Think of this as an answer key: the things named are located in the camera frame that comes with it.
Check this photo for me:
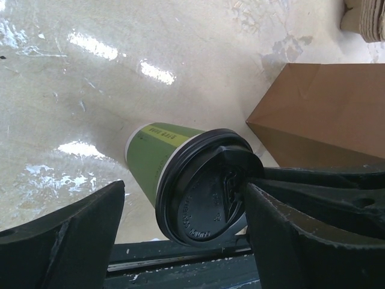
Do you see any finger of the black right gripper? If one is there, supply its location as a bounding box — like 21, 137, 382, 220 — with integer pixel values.
264, 163, 384, 190
249, 179, 384, 232

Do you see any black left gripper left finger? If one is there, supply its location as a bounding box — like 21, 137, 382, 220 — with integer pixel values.
1, 181, 125, 288

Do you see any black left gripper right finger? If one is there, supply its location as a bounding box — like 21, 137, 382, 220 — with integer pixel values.
245, 183, 384, 288

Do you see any brown paper bag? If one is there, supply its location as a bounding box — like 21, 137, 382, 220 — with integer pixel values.
247, 63, 384, 168

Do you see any black cup lid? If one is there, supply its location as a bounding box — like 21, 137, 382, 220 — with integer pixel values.
155, 128, 264, 247

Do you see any green paper coffee cup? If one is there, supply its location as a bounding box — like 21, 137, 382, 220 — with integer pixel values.
125, 123, 203, 207

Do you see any black table front rail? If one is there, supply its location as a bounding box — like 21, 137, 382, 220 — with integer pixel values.
103, 235, 261, 288

